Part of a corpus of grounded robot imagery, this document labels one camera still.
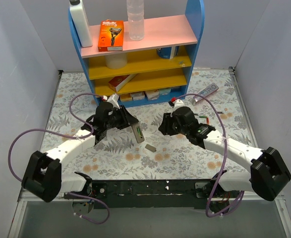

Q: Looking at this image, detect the white air conditioner remote control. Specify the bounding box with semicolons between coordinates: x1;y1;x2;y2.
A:
131;123;145;144

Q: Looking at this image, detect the clear plastic water bottle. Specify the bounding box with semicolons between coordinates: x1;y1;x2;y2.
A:
126;0;144;41

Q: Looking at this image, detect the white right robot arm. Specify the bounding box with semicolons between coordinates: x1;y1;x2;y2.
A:
159;107;291;201

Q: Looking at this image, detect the blue and yellow shelf unit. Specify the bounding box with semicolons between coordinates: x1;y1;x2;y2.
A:
68;0;205;107

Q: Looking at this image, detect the silver toothpaste box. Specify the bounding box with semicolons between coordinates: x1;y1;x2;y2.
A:
189;83;219;105

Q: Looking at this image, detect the red tea box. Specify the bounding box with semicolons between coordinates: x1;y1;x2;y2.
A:
108;74;137;92

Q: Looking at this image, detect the white wrapped sponge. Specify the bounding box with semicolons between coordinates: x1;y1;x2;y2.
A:
130;91;145;101

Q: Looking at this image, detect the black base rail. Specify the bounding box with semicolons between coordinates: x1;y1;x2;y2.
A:
63;178;237;211

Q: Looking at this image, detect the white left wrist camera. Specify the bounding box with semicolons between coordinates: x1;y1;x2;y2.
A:
101;93;120;109

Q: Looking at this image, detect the floral patterned table mat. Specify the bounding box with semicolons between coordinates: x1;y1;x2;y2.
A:
41;69;254;179

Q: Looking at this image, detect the green teal sponge pack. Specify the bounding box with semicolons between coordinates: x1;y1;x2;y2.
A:
159;88;171;96

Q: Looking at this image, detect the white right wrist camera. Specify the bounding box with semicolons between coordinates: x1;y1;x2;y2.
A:
169;97;185;112

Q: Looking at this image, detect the orange Gillette razor box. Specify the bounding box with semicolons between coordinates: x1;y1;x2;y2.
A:
98;20;124;52

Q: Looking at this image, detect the red and white sponge pack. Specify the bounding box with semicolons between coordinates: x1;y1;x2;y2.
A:
144;89;160;101

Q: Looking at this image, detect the yellow wrapped sponge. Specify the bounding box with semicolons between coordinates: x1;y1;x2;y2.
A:
119;93;133;102

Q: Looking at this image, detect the white plastic bottle black cap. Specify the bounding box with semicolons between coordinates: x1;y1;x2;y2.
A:
69;0;93;48

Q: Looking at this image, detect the grey remote battery cover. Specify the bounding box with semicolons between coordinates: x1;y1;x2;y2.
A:
145;144;156;152

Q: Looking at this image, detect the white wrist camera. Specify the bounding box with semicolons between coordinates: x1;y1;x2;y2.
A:
169;97;185;112
101;93;120;109

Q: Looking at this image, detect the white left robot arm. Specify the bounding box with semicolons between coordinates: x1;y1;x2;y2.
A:
21;102;139;202

